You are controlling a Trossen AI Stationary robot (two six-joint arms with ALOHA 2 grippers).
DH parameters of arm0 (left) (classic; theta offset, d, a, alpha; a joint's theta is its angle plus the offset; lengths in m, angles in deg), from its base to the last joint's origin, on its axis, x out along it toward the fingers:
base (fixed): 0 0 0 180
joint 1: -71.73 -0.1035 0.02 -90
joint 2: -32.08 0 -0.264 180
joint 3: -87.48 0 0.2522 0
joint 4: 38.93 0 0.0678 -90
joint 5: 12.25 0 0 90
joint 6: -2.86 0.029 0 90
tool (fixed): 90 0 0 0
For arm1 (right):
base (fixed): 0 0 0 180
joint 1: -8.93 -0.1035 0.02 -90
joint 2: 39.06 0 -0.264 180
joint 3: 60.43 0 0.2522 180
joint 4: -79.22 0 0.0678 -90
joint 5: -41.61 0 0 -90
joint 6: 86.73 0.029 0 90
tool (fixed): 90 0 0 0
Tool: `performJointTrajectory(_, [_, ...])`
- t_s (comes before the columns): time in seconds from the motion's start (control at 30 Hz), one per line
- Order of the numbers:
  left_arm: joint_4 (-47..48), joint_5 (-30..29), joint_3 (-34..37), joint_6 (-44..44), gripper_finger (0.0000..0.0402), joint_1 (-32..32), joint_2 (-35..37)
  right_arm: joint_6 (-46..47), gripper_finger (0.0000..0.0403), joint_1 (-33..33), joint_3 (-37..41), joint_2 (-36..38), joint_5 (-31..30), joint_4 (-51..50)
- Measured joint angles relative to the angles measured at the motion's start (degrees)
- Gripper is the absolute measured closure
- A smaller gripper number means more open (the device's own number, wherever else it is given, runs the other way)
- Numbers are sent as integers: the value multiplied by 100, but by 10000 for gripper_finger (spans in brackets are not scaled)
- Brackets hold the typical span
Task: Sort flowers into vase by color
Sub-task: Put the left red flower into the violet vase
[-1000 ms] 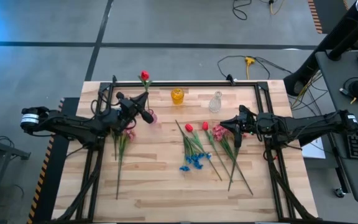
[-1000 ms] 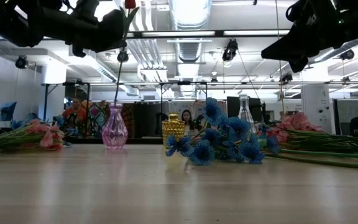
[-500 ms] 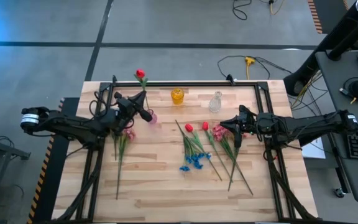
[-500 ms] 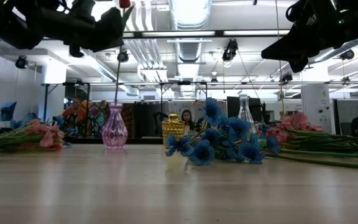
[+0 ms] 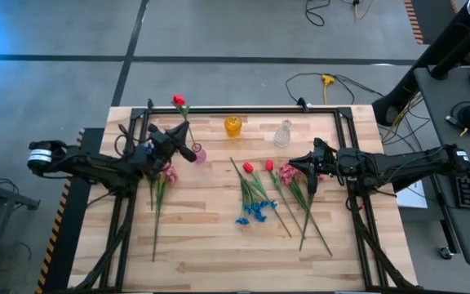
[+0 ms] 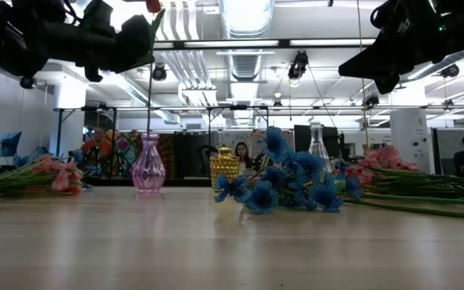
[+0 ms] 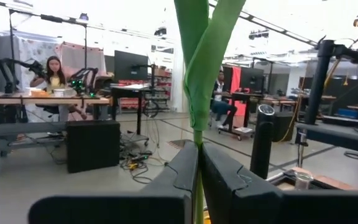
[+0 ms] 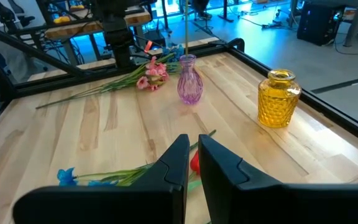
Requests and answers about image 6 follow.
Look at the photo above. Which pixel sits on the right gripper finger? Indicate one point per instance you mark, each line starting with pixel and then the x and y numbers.
pixel 381 64

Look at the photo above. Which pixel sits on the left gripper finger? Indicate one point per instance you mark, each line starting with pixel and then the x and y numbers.
pixel 127 58
pixel 133 32

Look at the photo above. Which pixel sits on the red tulip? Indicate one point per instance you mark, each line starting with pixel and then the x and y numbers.
pixel 153 5
pixel 417 199

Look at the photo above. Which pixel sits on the pink flower bunch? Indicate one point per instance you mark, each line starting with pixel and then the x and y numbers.
pixel 361 175
pixel 60 179
pixel 385 157

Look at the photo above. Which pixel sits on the blue flower bunch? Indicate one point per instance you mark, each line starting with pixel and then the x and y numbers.
pixel 26 159
pixel 262 199

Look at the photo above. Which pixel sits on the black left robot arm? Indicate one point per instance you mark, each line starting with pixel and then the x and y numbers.
pixel 6 40

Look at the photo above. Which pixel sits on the clear glass vase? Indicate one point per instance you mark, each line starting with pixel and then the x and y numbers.
pixel 317 145

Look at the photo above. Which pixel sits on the pink glass vase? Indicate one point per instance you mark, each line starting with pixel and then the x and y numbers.
pixel 148 173

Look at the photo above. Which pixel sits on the yellow glass vase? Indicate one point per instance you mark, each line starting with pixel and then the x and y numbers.
pixel 224 169

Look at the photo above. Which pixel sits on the black ceiling spotlight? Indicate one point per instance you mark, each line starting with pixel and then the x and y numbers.
pixel 159 73
pixel 451 71
pixel 27 83
pixel 298 64
pixel 372 100

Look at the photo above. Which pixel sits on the white cabinet column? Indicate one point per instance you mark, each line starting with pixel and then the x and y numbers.
pixel 411 141

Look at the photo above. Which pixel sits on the colourful patterned panel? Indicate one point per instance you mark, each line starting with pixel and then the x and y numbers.
pixel 129 153

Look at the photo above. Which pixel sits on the person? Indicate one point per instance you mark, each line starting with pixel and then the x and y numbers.
pixel 242 155
pixel 97 149

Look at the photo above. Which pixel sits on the black beam with light strips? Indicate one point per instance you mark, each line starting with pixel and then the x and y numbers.
pixel 232 43

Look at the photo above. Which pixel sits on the black monitor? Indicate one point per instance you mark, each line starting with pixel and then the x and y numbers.
pixel 301 139

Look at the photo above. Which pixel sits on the blue tilted monitor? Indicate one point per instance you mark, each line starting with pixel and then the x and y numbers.
pixel 9 144

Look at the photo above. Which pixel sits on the black background workstation frame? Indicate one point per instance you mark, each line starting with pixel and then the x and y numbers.
pixel 238 107
pixel 95 108

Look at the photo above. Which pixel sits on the silver ventilation duct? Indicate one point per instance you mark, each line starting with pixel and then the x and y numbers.
pixel 246 24

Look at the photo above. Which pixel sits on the black table frame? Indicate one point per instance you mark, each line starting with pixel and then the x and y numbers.
pixel 111 182

